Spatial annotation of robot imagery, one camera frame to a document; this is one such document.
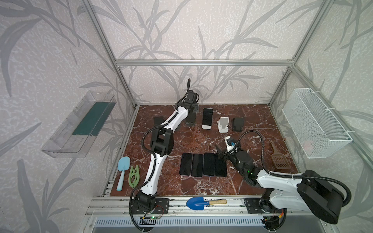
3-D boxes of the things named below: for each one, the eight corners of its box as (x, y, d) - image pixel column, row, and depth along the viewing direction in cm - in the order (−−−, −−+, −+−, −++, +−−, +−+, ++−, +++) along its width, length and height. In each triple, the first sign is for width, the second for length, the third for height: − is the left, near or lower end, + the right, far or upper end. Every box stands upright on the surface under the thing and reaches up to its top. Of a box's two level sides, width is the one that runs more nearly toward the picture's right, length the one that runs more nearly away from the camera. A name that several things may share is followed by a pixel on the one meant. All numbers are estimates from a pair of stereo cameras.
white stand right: (218, 132, 106) (220, 123, 97) (217, 126, 110) (219, 117, 101) (227, 132, 106) (230, 123, 97) (226, 126, 110) (228, 117, 101)
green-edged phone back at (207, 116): (202, 126, 109) (203, 112, 96) (202, 121, 111) (203, 107, 99) (211, 126, 109) (213, 112, 96) (210, 121, 111) (212, 107, 99)
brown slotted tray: (276, 169, 89) (277, 167, 87) (266, 142, 101) (267, 141, 99) (289, 169, 89) (291, 167, 87) (278, 142, 101) (279, 141, 99)
